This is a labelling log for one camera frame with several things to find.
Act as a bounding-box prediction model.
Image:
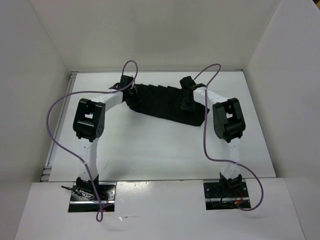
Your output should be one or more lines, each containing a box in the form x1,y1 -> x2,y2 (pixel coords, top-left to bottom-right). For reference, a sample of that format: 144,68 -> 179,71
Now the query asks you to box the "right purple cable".
192,63 -> 265,212

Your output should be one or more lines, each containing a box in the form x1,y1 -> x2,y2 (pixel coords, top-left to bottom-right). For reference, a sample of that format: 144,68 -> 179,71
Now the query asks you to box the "black pleated skirt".
128,84 -> 206,127

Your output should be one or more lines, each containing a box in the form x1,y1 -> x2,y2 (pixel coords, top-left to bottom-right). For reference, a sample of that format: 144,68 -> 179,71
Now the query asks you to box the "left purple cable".
46,59 -> 139,223

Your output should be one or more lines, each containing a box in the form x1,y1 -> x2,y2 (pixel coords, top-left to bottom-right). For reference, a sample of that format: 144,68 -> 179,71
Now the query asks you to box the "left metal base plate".
68,182 -> 117,213

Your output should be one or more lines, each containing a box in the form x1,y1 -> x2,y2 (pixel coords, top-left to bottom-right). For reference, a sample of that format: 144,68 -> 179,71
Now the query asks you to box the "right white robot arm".
179,76 -> 246,197

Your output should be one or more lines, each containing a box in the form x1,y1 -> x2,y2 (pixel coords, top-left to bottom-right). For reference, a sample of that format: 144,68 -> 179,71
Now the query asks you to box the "purple cable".
192,63 -> 265,212
46,59 -> 139,223

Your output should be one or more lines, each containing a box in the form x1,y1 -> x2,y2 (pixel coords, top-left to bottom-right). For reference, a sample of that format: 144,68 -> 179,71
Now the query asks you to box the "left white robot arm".
72,75 -> 139,200

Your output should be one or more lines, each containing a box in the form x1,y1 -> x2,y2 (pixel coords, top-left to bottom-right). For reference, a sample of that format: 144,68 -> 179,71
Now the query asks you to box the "metal base plate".
68,182 -> 117,213
203,180 -> 251,211

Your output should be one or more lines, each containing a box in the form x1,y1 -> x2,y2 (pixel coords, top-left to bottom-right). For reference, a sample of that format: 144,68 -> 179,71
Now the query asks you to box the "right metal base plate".
203,180 -> 251,211

